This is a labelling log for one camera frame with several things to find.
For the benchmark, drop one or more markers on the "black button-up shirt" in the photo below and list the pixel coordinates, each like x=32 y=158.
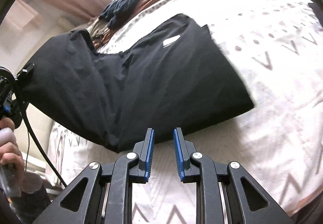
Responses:
x=176 y=76

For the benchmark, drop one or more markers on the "person's left hand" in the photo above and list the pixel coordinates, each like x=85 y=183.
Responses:
x=10 y=153

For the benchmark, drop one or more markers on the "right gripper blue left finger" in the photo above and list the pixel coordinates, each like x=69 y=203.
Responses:
x=146 y=156

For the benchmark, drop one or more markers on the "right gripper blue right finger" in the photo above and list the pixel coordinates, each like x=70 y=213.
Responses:
x=183 y=151

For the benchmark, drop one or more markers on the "patterned geometric bed blanket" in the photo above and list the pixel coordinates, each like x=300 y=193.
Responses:
x=276 y=48

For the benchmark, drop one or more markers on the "dark knitted sweater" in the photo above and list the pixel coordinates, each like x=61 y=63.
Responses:
x=117 y=12

